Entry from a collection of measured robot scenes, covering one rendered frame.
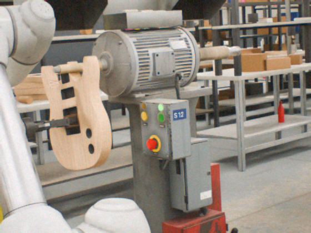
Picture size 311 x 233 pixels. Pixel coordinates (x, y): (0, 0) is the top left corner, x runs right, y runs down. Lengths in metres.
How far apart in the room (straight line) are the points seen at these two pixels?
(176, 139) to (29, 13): 0.77
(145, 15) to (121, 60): 0.21
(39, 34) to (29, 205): 0.46
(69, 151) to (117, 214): 0.93
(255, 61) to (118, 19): 3.86
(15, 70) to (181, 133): 0.66
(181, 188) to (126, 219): 1.00
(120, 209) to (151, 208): 1.11
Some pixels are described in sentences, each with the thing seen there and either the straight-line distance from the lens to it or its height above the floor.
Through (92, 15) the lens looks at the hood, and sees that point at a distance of 2.44.
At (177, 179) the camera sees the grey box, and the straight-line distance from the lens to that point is 2.43.
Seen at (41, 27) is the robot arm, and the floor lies 1.39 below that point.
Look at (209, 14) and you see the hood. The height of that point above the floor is 1.42.
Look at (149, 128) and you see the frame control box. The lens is 2.18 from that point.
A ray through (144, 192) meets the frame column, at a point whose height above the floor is 0.71.
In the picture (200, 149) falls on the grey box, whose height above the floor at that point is 0.90.
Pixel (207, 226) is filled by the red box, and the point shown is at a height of 0.59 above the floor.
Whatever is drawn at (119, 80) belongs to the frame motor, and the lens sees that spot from 2.31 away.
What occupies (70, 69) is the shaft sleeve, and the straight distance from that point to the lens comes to 2.25.
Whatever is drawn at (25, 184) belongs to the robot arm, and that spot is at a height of 1.04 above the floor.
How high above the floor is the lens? 1.37
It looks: 8 degrees down
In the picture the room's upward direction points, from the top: 4 degrees counter-clockwise
